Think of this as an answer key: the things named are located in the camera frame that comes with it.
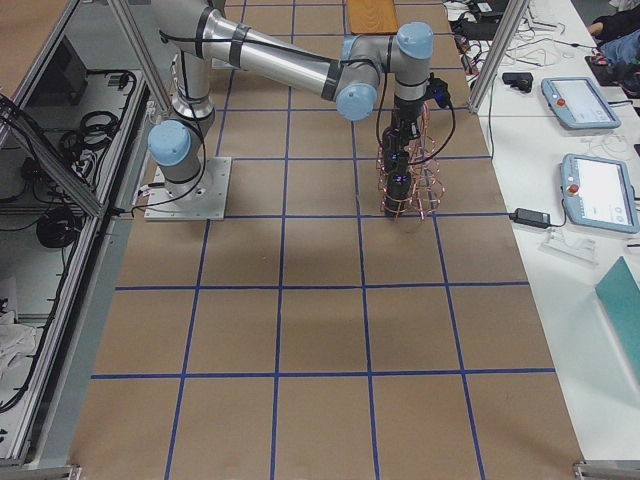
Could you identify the copper wire bottle basket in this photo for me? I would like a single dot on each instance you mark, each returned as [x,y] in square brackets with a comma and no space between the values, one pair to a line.
[427,189]

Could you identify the black power adapter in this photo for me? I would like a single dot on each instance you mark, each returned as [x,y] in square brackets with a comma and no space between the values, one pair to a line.
[531,218]

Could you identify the teach pendant near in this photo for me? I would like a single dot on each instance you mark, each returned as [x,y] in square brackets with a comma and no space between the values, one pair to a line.
[597,193]

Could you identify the white crumpled cloth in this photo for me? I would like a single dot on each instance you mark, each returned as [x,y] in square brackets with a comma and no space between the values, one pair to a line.
[18,341]

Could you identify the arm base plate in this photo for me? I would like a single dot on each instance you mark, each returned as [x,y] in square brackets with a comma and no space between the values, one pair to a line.
[204,198]

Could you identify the teach pendant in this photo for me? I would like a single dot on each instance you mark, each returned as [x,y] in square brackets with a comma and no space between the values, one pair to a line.
[597,193]
[578,103]

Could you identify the teal folder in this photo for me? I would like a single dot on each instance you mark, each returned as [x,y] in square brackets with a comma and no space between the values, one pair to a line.
[618,293]

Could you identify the aluminium frame post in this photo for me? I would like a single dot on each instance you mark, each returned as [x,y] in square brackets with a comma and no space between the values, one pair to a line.
[506,30]

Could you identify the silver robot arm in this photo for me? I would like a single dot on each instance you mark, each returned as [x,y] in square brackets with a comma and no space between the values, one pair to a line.
[201,32]

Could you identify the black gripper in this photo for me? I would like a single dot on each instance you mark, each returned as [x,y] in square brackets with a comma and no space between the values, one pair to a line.
[403,118]

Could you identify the teach pendant far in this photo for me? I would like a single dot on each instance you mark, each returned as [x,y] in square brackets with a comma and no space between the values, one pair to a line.
[578,103]

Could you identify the black webcam on table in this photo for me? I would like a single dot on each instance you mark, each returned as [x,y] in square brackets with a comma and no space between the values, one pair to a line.
[521,81]

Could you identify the clear acrylic stand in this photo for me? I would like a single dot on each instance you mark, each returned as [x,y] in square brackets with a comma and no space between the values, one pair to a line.
[582,250]

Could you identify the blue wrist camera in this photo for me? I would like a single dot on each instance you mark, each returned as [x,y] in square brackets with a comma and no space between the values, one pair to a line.
[438,90]

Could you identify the wooden tray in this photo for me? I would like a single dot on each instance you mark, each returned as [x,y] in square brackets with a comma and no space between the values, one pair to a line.
[372,16]

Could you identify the dark wine bottle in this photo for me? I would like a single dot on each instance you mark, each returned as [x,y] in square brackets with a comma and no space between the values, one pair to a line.
[397,193]
[395,162]

